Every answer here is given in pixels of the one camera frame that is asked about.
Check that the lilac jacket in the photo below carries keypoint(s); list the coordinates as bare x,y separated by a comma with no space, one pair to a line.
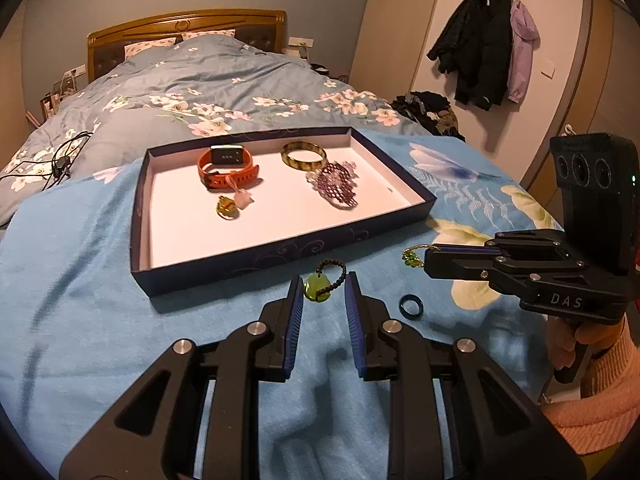
522,55

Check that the person's right hand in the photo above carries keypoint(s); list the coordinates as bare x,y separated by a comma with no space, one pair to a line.
561,342

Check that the floral pillow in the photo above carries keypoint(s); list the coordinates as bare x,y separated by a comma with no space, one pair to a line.
207,35
150,47

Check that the person's right forearm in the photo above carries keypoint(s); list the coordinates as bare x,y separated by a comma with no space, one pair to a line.
610,395

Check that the cluttered bedside table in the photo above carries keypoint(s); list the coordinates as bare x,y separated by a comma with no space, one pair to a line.
57,97

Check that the dark blue shallow box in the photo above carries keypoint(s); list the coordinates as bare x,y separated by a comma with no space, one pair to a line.
280,205

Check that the white wall socket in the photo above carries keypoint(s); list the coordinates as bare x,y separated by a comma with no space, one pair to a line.
78,69
301,41

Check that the dark pile of clothes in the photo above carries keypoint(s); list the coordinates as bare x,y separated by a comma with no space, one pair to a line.
430,110

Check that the wooden door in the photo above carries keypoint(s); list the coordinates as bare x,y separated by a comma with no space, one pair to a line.
605,70

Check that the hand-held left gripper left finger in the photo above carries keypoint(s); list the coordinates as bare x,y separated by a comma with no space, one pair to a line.
295,325

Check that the long black coat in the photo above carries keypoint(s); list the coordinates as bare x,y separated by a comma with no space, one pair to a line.
492,50

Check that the light blue flower blanket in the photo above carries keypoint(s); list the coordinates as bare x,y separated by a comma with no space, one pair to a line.
100,310

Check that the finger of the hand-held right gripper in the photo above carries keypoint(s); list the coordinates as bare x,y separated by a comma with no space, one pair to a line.
465,265
530,242

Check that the wooden headboard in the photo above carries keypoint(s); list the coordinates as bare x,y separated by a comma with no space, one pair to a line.
150,25

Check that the grey-blue floral quilt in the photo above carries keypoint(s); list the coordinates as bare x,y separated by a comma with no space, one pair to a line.
250,80

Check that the short black coat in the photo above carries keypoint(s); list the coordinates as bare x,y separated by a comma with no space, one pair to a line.
457,40

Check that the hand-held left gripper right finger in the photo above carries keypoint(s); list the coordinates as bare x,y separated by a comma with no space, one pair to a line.
355,330

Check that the orange band smartwatch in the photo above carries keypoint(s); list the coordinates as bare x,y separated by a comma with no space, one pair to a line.
225,155

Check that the white wall switch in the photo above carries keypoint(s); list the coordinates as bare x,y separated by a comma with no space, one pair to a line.
548,70

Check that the tortoiseshell bangle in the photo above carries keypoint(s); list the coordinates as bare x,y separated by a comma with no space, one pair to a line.
300,165

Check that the pink flower charm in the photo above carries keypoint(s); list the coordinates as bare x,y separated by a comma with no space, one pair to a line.
245,201

